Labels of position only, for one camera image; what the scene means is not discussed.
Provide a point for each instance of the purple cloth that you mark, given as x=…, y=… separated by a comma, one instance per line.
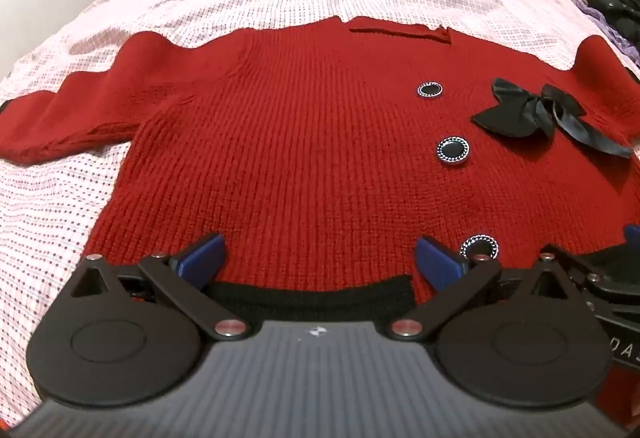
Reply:
x=592, y=10

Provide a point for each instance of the dark clothes pile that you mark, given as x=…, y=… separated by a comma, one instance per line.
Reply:
x=617, y=8

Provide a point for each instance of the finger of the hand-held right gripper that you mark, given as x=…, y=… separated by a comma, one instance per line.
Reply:
x=633, y=234

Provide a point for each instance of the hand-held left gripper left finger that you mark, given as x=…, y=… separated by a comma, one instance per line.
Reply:
x=202, y=258

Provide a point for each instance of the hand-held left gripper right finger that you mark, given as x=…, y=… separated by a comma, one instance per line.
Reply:
x=440, y=263

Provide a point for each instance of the red knit sweater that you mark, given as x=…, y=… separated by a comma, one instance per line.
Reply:
x=310, y=143

